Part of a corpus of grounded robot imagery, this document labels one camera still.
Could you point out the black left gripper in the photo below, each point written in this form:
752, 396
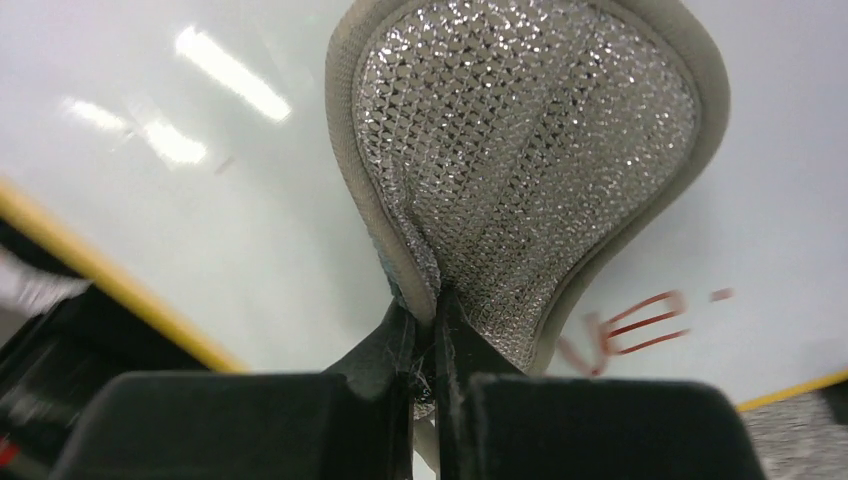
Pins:
53, 364

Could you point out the yellow framed whiteboard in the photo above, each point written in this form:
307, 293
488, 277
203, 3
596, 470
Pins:
178, 152

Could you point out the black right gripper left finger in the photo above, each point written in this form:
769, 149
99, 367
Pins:
351, 421

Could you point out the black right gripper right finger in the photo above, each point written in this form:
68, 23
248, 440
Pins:
495, 422

